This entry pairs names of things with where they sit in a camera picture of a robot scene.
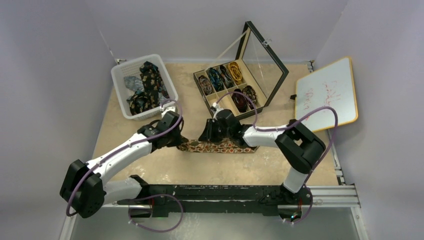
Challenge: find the paisley orange green tie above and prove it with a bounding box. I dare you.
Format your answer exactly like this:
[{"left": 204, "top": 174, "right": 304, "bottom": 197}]
[{"left": 176, "top": 138, "right": 257, "bottom": 154}]

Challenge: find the black tie organizer box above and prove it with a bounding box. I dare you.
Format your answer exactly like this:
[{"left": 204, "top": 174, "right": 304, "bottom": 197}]
[{"left": 193, "top": 21, "right": 289, "bottom": 120}]

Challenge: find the white plastic basket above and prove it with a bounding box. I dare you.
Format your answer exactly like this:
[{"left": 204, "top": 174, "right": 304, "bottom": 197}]
[{"left": 111, "top": 54, "right": 179, "bottom": 121}]

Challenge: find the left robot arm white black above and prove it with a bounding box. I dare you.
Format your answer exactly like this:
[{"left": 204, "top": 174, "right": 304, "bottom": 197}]
[{"left": 59, "top": 110, "right": 183, "bottom": 218}]

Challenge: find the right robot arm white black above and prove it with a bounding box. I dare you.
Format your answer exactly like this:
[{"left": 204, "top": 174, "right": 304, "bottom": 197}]
[{"left": 198, "top": 109, "right": 327, "bottom": 204}]

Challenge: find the rolled dark red tie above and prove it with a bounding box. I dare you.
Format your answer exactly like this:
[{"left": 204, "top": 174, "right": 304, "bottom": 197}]
[{"left": 231, "top": 93, "right": 248, "bottom": 113}]

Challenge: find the rolled brown dotted tie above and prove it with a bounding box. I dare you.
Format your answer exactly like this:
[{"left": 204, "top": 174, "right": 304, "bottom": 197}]
[{"left": 241, "top": 85, "right": 257, "bottom": 110}]

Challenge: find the black floral tie in basket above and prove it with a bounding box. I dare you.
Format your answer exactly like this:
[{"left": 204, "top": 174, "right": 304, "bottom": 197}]
[{"left": 126, "top": 61, "right": 169, "bottom": 116}]

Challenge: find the rolled brown patterned tie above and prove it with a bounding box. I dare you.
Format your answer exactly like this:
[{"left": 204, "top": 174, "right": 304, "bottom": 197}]
[{"left": 198, "top": 75, "right": 214, "bottom": 95}]

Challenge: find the rolled blue tie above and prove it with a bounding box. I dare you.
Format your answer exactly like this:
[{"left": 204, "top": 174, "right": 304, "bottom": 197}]
[{"left": 207, "top": 68, "right": 224, "bottom": 92}]

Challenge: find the rolled dark grey tie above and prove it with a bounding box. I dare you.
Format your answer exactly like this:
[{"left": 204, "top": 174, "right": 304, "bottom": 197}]
[{"left": 219, "top": 64, "right": 234, "bottom": 89}]

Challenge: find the rolled yellow tie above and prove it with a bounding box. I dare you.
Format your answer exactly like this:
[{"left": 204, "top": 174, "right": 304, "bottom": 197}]
[{"left": 228, "top": 61, "right": 243, "bottom": 85}]

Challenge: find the grey blue tie in basket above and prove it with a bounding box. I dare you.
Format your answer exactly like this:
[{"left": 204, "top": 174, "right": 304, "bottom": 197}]
[{"left": 123, "top": 76, "right": 145, "bottom": 93}]

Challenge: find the yellow framed whiteboard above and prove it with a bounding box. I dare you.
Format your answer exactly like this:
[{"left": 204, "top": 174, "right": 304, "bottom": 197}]
[{"left": 294, "top": 56, "right": 359, "bottom": 126}]

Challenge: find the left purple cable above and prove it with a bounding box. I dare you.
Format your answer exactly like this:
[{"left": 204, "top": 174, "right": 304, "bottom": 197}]
[{"left": 65, "top": 98, "right": 184, "bottom": 218}]

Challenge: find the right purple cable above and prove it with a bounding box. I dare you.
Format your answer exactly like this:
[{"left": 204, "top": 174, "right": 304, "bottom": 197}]
[{"left": 215, "top": 91, "right": 339, "bottom": 186}]

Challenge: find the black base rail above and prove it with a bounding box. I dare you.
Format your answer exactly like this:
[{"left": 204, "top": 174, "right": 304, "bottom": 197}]
[{"left": 118, "top": 184, "right": 312, "bottom": 218}]

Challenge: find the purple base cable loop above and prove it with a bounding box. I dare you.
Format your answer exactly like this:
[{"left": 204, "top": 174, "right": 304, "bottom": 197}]
[{"left": 127, "top": 190, "right": 185, "bottom": 233}]

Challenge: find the aluminium frame rail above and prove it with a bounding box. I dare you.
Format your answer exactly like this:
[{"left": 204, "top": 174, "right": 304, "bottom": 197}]
[{"left": 101, "top": 182, "right": 359, "bottom": 210}]

